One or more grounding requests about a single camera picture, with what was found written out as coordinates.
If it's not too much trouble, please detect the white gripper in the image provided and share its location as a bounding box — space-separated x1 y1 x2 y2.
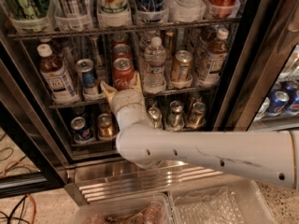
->
100 72 147 117

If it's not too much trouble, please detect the red coke can front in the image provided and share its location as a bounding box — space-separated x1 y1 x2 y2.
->
112 58 135 91

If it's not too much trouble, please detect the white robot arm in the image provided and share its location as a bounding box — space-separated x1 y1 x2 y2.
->
100 73 299 190

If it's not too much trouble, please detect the red coke can behind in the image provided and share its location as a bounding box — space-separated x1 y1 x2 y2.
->
112 44 133 61

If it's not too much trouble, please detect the blue pepsi can middle shelf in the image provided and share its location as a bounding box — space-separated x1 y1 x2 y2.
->
76 59 97 89

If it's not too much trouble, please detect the blue pepsi can shelf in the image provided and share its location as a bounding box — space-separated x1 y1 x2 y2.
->
70 117 93 141
76 59 97 89

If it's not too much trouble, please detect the silver can bottom shelf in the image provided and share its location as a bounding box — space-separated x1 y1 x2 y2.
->
148 107 163 129

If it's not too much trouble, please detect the silver can shelf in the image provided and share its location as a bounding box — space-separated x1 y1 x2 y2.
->
59 0 88 18
148 107 163 129

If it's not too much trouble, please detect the gold can bottom left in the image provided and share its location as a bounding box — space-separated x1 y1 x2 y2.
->
97 113 116 138

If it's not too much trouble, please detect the gold can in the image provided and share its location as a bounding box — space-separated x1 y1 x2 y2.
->
97 113 116 138
188 102 206 126

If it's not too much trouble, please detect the blue pepsi can bottom shelf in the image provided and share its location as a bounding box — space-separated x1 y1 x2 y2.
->
70 117 93 141

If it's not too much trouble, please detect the green silver can bottom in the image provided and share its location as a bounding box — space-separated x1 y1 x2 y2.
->
166 101 183 127

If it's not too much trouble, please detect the gold can middle shelf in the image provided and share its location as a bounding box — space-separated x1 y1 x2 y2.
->
171 50 193 82

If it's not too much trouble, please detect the gold can bottom right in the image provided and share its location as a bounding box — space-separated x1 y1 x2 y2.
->
188 102 206 126

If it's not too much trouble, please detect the silver can top shelf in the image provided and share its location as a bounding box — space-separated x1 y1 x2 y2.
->
59 0 88 18

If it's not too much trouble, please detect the steel fridge bottom grille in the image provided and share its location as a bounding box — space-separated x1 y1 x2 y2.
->
64 152 223 205

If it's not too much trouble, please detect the fridge left glass door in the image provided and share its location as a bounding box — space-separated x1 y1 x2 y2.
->
0 44 65 198

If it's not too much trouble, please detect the fridge glass door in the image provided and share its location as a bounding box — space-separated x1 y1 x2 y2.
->
0 44 65 198
209 0 299 131

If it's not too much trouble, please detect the green can top shelf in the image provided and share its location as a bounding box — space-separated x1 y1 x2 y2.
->
5 0 50 21

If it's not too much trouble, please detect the fridge right glass door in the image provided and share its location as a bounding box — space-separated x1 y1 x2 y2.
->
209 0 299 131

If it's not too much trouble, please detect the pepsi can right fridge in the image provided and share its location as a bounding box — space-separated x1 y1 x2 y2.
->
266 91 289 117

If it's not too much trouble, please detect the clear water bottle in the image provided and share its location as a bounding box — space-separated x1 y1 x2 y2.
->
144 36 166 88

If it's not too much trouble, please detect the tea bottle left white cap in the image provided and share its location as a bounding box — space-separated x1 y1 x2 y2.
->
37 44 75 100

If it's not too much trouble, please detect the tea bottle white cap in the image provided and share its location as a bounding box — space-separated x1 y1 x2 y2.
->
197 27 229 82
37 44 75 100

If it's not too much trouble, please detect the tea bottle right white cap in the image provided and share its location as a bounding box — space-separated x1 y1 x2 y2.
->
197 27 229 82

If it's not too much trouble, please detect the clear plastic bin left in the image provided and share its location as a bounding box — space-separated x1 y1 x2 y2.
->
71 193 174 224

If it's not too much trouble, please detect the clear plastic bin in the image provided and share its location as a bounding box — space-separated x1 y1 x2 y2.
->
168 177 277 224
71 193 174 224

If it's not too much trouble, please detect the clear plastic bin right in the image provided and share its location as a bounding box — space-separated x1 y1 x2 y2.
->
168 177 277 224

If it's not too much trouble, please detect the orange cable on floor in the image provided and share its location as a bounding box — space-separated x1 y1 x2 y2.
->
0 161 40 224

